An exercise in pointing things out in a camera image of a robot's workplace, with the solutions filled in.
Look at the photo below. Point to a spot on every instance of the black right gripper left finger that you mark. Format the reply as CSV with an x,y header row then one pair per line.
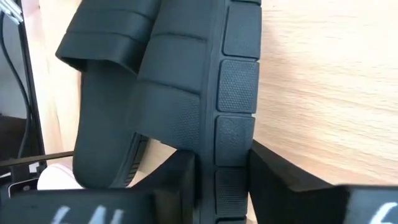
x,y
93,208

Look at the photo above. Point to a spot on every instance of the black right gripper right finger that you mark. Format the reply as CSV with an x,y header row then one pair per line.
x,y
295,202

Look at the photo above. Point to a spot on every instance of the pink rubber slide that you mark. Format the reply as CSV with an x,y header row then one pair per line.
x,y
59,179

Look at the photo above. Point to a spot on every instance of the black rubber slide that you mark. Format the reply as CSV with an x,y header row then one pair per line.
x,y
236,84
102,124

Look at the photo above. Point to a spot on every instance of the dark brown seat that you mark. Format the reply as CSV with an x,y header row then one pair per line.
x,y
11,137

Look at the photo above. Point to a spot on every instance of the table-level camera box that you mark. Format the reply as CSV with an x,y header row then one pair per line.
x,y
23,188

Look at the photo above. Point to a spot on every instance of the black aluminium table frame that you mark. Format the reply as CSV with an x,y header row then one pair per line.
x,y
38,137

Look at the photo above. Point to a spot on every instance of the silver metal bracket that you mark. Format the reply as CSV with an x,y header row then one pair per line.
x,y
11,9

